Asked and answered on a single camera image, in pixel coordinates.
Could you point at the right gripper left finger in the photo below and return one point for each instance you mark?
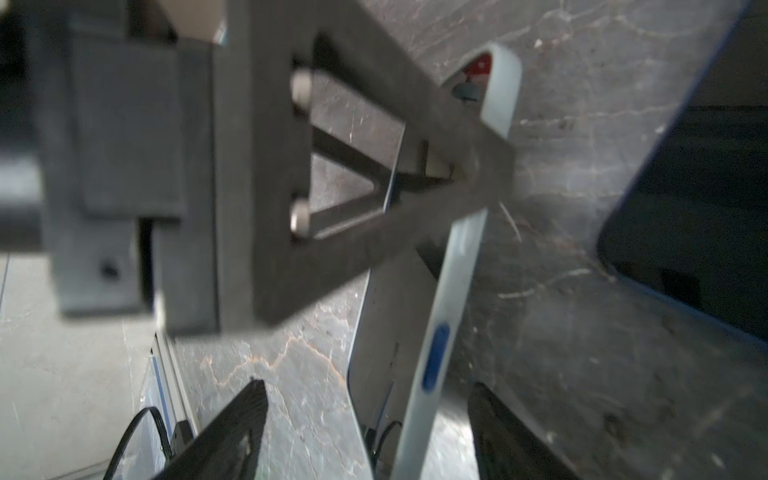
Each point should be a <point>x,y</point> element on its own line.
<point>229,447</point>

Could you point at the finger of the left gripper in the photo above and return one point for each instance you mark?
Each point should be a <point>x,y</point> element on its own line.
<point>300,210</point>

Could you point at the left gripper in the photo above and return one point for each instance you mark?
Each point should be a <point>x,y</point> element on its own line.
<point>123,116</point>

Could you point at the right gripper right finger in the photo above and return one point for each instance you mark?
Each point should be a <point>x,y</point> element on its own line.
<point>505,448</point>

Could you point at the phone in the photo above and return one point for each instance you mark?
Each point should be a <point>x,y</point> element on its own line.
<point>691,229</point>
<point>413,304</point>

